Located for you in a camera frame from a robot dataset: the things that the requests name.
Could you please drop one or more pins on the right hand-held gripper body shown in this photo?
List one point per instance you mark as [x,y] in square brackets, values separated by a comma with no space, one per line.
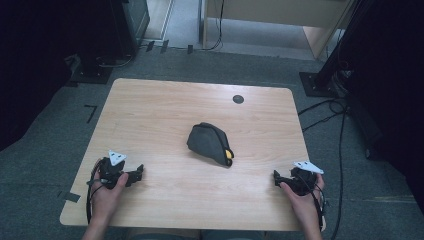
[303,181]

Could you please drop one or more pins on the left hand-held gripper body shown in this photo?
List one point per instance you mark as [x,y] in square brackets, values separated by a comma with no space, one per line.
[108,171]

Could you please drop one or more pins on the yellow cloth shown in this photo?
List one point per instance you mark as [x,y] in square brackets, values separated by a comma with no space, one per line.
[228,154]

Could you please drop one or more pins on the person's right hand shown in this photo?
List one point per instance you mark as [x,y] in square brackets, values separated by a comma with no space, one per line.
[306,206]

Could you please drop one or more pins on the person's left hand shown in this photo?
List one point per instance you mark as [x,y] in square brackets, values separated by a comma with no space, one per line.
[105,201]

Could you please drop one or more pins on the black floor tape strip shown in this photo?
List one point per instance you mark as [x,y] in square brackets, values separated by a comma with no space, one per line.
[71,197]

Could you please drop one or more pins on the black angled floor tape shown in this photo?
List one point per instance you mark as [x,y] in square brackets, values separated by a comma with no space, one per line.
[91,111]

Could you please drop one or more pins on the black round table grommet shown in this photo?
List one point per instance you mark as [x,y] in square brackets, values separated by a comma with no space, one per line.
[238,99]

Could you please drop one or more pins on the black metal stand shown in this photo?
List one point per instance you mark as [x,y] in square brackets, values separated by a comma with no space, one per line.
[328,66]

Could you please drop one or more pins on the black cabinet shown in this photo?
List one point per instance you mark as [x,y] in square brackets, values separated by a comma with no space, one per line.
[113,36]

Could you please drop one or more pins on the light wooden desk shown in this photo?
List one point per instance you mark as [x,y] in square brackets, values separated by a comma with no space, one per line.
[276,13]

